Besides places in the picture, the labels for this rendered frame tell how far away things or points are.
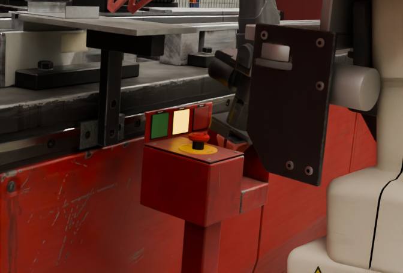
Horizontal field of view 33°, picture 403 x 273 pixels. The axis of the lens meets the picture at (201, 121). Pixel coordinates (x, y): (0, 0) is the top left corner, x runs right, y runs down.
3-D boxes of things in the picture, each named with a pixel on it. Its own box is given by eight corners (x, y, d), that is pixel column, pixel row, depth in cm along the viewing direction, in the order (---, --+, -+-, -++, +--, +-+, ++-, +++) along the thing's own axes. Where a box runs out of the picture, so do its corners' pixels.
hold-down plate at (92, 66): (35, 90, 120) (36, 74, 119) (13, 86, 122) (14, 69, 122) (139, 77, 145) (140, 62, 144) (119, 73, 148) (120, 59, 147)
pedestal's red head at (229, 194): (204, 228, 121) (213, 128, 117) (138, 204, 130) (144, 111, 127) (267, 204, 136) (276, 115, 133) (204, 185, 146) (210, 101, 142)
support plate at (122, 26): (136, 36, 109) (137, 29, 109) (17, 20, 122) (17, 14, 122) (197, 32, 124) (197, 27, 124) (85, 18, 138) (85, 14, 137)
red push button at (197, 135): (199, 156, 124) (200, 137, 123) (182, 151, 126) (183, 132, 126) (212, 153, 127) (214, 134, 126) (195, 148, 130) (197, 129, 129)
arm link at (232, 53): (252, 48, 121) (284, 42, 127) (208, 24, 128) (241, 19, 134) (239, 108, 127) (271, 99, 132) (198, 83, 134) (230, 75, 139)
